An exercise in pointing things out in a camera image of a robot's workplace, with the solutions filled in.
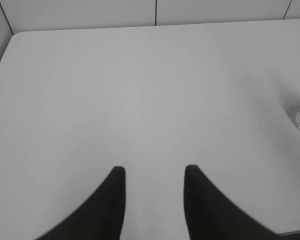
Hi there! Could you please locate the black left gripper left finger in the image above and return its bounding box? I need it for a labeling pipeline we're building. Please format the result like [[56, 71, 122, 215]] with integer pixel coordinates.
[[39, 166, 126, 240]]

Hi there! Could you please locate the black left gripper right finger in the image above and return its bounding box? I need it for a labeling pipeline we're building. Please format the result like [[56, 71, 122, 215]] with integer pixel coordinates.
[[184, 164, 281, 240]]

